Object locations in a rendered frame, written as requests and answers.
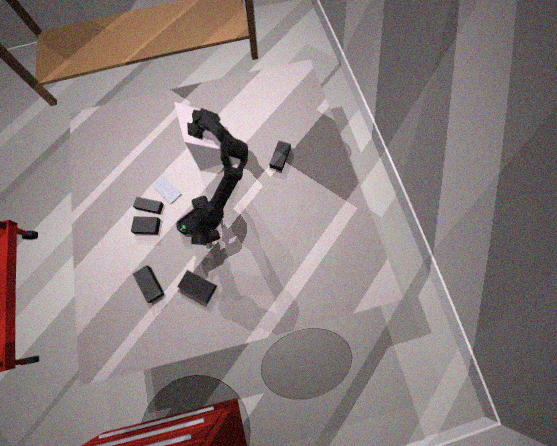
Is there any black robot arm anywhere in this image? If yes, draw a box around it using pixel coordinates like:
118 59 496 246
184 108 248 245

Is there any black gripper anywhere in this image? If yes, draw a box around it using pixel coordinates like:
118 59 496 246
191 195 220 243

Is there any dark grey controller unit with green rocker switches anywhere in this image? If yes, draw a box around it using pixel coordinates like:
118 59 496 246
176 209 195 234

